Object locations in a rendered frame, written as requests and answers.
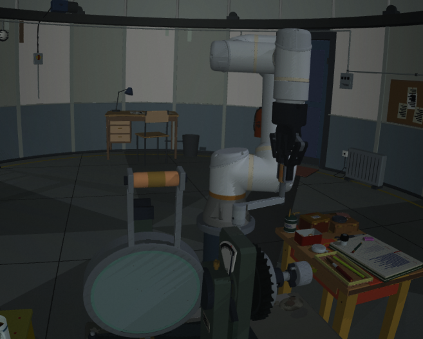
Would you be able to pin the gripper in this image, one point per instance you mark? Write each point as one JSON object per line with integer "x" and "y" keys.
{"x": 289, "y": 115}

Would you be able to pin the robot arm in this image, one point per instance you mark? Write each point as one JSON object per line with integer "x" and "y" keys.
{"x": 232, "y": 176}

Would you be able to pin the grey crank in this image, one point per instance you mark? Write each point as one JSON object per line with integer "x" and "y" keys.
{"x": 264, "y": 203}

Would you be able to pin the white index dial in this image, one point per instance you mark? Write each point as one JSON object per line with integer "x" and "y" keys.
{"x": 229, "y": 256}

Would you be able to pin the white knurled clutch knob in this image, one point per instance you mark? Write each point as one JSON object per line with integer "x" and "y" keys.
{"x": 301, "y": 273}

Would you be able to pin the dark green coelostat body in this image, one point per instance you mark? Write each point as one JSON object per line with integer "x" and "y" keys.
{"x": 244, "y": 286}

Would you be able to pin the red floor mat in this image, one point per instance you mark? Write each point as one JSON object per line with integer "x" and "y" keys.
{"x": 307, "y": 171}

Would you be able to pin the dark blue door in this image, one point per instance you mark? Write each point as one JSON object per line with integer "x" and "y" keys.
{"x": 320, "y": 99}

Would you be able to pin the green tin with pencils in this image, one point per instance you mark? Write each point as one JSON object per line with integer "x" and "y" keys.
{"x": 290, "y": 224}

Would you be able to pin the brown wooden box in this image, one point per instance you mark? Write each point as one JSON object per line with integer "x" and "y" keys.
{"x": 313, "y": 222}

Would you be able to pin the grey radiator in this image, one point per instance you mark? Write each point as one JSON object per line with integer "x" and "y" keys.
{"x": 366, "y": 166}

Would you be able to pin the red open box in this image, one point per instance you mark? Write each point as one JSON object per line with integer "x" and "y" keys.
{"x": 308, "y": 237}

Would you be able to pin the brown box with dark disc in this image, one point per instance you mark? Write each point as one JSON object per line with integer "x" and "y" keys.
{"x": 344, "y": 224}

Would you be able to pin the grey electrical box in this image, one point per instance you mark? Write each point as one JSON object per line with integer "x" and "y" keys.
{"x": 346, "y": 80}

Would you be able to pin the black waste bin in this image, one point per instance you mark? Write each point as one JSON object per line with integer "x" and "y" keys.
{"x": 190, "y": 145}

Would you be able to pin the white round disc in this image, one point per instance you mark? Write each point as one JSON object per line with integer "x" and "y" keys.
{"x": 317, "y": 248}

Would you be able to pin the black and white bottle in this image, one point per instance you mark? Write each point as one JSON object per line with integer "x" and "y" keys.
{"x": 344, "y": 239}

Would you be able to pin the green pen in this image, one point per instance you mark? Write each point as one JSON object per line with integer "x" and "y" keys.
{"x": 356, "y": 247}

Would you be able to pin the pink eraser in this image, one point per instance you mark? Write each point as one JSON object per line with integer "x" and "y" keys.
{"x": 368, "y": 239}

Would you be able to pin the brown notice board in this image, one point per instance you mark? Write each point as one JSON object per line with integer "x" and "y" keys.
{"x": 394, "y": 102}

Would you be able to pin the red pencil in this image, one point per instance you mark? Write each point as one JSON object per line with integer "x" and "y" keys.
{"x": 338, "y": 269}

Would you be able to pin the yellow pencil tray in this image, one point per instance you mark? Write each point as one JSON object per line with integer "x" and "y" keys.
{"x": 342, "y": 268}

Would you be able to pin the green pencil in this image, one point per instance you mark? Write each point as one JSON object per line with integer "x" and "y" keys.
{"x": 349, "y": 265}

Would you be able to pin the black toothed gear wheel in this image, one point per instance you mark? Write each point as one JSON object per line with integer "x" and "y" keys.
{"x": 264, "y": 282}

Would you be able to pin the open notebook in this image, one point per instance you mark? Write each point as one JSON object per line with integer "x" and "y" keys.
{"x": 377, "y": 256}

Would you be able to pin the wooden chair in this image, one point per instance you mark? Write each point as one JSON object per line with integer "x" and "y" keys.
{"x": 153, "y": 135}

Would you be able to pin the brown round dish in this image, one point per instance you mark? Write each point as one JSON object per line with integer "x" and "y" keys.
{"x": 292, "y": 304}

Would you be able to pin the yellow wooden table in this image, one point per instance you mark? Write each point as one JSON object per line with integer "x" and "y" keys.
{"x": 352, "y": 293}

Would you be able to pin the wooden desk with drawers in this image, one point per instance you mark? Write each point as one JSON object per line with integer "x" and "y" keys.
{"x": 121, "y": 130}

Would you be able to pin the blue desk lamp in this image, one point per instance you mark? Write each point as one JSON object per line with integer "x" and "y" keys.
{"x": 128, "y": 92}

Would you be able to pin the blue motor box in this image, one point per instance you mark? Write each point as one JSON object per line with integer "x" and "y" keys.
{"x": 61, "y": 5}

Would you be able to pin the white wall socket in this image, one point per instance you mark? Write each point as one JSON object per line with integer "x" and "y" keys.
{"x": 345, "y": 153}

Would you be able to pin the dark dome rail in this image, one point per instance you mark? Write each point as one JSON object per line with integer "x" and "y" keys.
{"x": 161, "y": 19}

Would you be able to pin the grey switch box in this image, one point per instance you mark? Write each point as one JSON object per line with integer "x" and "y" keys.
{"x": 38, "y": 58}

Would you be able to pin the round wall clock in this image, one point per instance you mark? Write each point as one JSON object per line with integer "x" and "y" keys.
{"x": 3, "y": 34}

